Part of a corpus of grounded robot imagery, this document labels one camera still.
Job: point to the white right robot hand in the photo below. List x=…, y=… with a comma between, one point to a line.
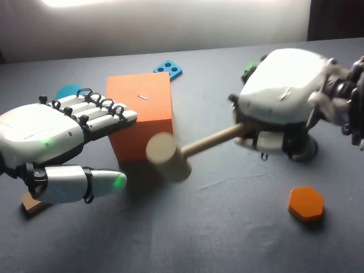
x=281, y=82

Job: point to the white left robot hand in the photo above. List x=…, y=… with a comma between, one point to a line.
x=31, y=130

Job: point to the large orange cube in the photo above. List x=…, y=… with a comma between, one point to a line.
x=142, y=85

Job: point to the wooden mallet with white sleeve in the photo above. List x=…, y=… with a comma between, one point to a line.
x=167, y=159

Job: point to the blue round disc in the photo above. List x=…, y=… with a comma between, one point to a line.
x=66, y=90

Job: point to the brown rectangular wooden block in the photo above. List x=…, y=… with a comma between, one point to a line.
x=31, y=206

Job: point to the blue four-hole square block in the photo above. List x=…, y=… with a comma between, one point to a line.
x=174, y=72

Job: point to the orange hexagon block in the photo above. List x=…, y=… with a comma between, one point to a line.
x=305, y=203

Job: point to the small plain green cube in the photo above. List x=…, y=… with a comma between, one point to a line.
x=251, y=67

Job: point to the grey table cloth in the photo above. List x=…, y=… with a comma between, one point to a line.
x=182, y=241

